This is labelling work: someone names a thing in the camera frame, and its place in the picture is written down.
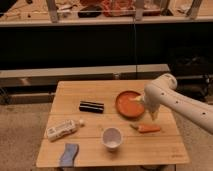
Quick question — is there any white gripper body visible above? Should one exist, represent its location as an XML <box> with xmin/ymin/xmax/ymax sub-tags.
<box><xmin>142</xmin><ymin>94</ymin><xmax>160</xmax><ymax>113</ymax></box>

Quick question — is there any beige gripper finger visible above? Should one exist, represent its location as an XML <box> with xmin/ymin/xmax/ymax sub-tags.
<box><xmin>149</xmin><ymin>111</ymin><xmax>158</xmax><ymax>121</ymax></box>

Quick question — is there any orange ceramic bowl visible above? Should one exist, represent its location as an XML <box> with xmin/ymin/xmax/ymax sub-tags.
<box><xmin>115</xmin><ymin>90</ymin><xmax>145</xmax><ymax>118</ymax></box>

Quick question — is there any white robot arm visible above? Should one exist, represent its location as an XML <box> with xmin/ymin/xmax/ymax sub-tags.
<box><xmin>141</xmin><ymin>73</ymin><xmax>213</xmax><ymax>135</ymax></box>

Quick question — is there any orange carrot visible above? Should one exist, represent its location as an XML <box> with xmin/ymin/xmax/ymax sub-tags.
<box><xmin>131</xmin><ymin>124</ymin><xmax>161</xmax><ymax>133</ymax></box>

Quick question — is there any wooden table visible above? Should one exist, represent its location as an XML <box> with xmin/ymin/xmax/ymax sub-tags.
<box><xmin>36</xmin><ymin>80</ymin><xmax>189</xmax><ymax>168</ymax></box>

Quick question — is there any white cup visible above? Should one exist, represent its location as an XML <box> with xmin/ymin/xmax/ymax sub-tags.
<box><xmin>101</xmin><ymin>127</ymin><xmax>123</xmax><ymax>151</ymax></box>

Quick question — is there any black rectangular box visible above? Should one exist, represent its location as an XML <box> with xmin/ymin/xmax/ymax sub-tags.
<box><xmin>79</xmin><ymin>101</ymin><xmax>104</xmax><ymax>113</ymax></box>

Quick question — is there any white plastic bottle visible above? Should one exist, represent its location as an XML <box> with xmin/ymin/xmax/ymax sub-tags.
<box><xmin>46</xmin><ymin>119</ymin><xmax>85</xmax><ymax>142</ymax></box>

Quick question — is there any blue sponge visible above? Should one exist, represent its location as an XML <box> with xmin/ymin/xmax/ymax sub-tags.
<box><xmin>59</xmin><ymin>143</ymin><xmax>79</xmax><ymax>167</ymax></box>

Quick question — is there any red cloth on shelf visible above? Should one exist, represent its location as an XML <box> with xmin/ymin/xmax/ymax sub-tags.
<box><xmin>101</xmin><ymin>0</ymin><xmax>135</xmax><ymax>17</ymax></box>

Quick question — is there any black object on shelf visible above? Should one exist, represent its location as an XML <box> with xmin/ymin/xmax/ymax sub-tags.
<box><xmin>78</xmin><ymin>5</ymin><xmax>102</xmax><ymax>18</ymax></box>

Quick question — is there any long wooden bench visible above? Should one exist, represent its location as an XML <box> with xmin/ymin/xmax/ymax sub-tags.
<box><xmin>0</xmin><ymin>64</ymin><xmax>170</xmax><ymax>87</ymax></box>

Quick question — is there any black vertical cable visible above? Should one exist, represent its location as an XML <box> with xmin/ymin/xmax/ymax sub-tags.
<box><xmin>132</xmin><ymin>0</ymin><xmax>139</xmax><ymax>80</ymax></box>

